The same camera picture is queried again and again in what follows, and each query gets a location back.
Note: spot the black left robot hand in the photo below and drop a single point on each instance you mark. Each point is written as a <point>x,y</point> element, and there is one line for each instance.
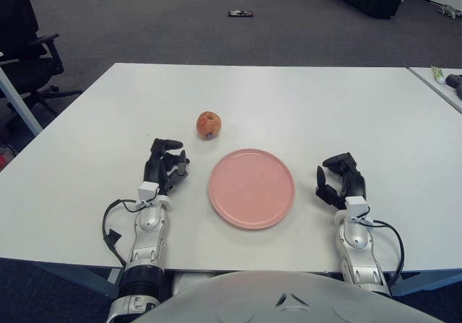
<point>159,171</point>

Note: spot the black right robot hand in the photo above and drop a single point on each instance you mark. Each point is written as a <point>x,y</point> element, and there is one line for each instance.
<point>355,184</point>

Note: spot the red yellow apple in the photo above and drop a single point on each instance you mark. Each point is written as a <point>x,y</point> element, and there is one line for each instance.
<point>208,124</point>

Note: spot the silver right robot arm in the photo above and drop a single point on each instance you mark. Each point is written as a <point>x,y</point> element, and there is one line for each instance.
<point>355,241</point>

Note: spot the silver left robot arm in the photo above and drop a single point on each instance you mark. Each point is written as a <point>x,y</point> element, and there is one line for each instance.
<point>148,225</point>

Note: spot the pink round plate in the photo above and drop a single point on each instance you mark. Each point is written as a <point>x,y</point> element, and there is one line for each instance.
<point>252,189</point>

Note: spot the green white tube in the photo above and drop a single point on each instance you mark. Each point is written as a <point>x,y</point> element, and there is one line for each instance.
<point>437,74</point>

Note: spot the grey black handheld controller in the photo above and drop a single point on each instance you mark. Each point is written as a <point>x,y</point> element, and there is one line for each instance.
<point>460,91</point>

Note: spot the silver robot torso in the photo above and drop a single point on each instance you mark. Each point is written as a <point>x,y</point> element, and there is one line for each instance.
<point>252,301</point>

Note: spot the red object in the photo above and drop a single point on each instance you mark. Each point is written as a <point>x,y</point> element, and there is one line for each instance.
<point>2,161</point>

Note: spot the grey table leg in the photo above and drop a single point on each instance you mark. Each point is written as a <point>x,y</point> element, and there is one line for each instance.
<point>18,99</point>

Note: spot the black office chair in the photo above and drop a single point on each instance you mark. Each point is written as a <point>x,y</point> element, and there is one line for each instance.
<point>21,70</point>

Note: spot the black tray on floor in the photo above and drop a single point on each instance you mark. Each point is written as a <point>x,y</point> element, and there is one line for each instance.
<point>240,13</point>

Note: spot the small grey robot toy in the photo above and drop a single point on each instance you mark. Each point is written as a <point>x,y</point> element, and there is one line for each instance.
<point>449,11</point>

